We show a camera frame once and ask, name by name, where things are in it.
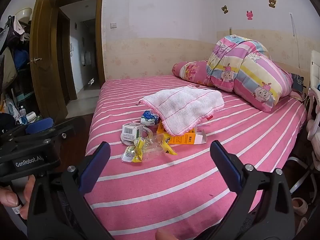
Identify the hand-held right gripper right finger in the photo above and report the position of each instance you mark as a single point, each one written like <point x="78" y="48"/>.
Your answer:
<point x="225" y="166"/>

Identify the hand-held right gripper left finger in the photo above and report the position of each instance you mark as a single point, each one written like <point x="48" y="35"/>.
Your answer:
<point x="96" y="166"/>

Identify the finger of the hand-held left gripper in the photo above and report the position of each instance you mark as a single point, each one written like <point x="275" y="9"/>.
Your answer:
<point x="40" y="126"/>

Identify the yellow cardboard box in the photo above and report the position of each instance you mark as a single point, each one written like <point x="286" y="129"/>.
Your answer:
<point x="185" y="139"/>

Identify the person's left hand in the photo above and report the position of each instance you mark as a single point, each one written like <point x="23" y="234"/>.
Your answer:
<point x="10" y="197"/>

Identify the person's right hand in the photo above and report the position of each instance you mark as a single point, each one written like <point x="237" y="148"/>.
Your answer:
<point x="166" y="235"/>

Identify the small clear bottle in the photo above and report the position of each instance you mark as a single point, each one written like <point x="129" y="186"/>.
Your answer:
<point x="23" y="111"/>

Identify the white detergent bottle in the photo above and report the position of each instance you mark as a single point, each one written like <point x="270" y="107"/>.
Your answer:
<point x="11" y="110"/>

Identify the small white green packet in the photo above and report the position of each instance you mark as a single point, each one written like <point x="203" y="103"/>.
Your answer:
<point x="128" y="153"/>

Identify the small green white box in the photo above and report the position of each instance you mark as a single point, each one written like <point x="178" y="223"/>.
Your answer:
<point x="131" y="131"/>

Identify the pink striped bed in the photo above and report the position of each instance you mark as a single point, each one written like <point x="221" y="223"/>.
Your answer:
<point x="175" y="192"/>

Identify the clear yellow plastic wrapper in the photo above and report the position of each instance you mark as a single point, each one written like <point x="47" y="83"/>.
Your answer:
<point x="155" y="148"/>

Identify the clear tape roll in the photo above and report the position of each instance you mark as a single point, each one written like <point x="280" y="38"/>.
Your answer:
<point x="149" y="133"/>

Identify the blue white tissue pack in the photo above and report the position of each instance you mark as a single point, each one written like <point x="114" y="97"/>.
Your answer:
<point x="148" y="118"/>

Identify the white pink-trimmed towel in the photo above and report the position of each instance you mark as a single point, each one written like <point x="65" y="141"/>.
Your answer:
<point x="180" y="107"/>

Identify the brown wooden door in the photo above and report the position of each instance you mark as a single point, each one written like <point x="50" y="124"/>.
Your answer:
<point x="47" y="42"/>

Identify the pink slipper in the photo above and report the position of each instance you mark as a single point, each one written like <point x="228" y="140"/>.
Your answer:
<point x="300" y="206"/>
<point x="301" y="224"/>

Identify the hanging clothes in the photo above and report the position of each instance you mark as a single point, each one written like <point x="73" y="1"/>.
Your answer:
<point x="10" y="37"/>

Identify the pink floral pillow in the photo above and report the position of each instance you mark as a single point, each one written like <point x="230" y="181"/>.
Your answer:
<point x="190" y="71"/>

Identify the cartoon print folded quilt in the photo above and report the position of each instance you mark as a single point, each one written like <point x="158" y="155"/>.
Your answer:
<point x="237" y="62"/>

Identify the beige plastic basin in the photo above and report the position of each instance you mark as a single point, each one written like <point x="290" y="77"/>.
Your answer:
<point x="23" y="13"/>

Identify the white chair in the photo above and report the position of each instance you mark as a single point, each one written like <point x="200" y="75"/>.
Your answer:
<point x="314" y="80"/>

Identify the brown wooden door frame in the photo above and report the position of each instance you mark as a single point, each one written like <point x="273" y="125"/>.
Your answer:
<point x="100" y="30"/>

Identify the white light switch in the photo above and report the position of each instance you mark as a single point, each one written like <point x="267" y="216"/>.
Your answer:
<point x="113" y="25"/>

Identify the pink rabbit wall sticker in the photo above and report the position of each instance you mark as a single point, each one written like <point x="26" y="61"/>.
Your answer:
<point x="249" y="15"/>

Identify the brown bear wall sticker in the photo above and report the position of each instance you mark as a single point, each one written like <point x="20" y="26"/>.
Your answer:
<point x="272" y="2"/>
<point x="225" y="9"/>

